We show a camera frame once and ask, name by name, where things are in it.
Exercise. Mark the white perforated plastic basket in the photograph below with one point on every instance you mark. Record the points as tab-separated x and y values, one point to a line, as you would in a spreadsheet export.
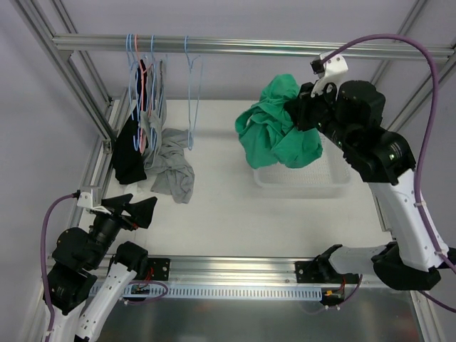
328	171

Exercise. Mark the black left base bracket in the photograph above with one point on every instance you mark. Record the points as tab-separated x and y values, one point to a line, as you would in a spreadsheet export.
157	269

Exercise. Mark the black base bracket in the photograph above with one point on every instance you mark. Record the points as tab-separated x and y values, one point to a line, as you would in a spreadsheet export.
306	270
157	269

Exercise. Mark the white slotted cable duct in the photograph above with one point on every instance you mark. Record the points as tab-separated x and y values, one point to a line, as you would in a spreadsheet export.
187	291

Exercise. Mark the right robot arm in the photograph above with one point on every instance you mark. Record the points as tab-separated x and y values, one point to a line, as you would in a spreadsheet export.
349	116

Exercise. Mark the front aluminium rail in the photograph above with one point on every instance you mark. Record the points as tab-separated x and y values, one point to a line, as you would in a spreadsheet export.
237	271

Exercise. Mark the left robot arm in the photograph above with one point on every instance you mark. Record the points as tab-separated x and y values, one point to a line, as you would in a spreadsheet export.
66	286

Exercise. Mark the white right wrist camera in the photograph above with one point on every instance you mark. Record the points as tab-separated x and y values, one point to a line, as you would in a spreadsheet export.
332	71

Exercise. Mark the black tank top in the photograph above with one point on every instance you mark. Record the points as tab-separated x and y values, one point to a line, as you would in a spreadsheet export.
127	158

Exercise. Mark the white cloth scrap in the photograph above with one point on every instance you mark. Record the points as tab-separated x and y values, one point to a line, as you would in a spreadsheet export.
134	189

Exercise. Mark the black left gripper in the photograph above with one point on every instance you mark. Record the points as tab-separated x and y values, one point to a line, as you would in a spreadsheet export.
121	215

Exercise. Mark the aluminium frame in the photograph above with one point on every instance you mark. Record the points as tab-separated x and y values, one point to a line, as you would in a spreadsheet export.
441	61

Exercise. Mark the grey tank top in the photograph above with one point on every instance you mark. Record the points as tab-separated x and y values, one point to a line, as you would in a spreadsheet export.
172	173

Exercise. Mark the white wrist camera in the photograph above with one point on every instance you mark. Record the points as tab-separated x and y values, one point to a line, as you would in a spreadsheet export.
90	199
332	71

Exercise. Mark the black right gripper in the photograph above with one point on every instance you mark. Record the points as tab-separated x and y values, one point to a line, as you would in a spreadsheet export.
303	110

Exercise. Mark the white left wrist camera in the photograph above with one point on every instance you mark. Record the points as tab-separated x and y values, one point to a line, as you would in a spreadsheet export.
90	199

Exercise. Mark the black right base bracket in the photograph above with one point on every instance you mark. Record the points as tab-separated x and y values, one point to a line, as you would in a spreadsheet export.
306	270

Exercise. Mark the aluminium hanging rail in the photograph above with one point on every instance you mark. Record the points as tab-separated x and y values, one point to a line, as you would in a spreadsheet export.
382	50

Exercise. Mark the light blue wire hanger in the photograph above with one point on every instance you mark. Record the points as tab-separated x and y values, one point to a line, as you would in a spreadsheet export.
195	66

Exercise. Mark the green tank top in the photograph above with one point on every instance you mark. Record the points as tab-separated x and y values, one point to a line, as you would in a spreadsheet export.
267	132

